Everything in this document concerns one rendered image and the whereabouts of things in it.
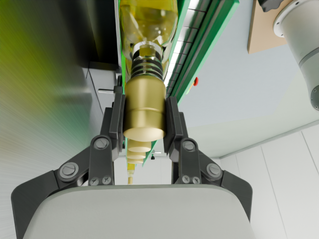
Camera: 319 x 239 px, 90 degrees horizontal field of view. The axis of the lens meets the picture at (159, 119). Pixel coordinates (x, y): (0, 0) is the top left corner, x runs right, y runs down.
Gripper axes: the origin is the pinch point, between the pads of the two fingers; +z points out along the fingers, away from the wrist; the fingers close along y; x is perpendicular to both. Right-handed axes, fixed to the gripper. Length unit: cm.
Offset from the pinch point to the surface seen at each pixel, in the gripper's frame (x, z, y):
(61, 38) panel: -2.4, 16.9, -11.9
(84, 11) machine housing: -6.9, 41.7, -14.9
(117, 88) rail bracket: -20.5, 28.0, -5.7
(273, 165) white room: -327, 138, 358
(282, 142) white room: -271, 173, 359
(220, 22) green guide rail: 1.5, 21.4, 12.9
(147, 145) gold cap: -9.6, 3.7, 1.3
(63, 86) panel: -8.0, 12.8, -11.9
